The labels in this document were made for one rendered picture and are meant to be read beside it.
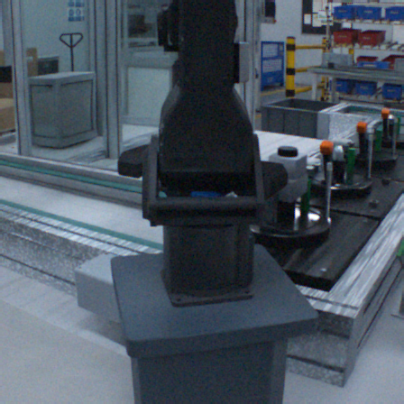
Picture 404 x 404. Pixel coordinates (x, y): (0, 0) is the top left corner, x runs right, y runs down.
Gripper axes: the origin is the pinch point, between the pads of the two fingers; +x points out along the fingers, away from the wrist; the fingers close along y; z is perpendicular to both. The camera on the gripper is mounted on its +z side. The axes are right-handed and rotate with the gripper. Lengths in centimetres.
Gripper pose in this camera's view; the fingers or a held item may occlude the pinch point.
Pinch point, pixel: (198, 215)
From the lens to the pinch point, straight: 60.4
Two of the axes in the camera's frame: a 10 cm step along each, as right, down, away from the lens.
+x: 0.0, 9.5, 3.2
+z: 5.1, -2.8, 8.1
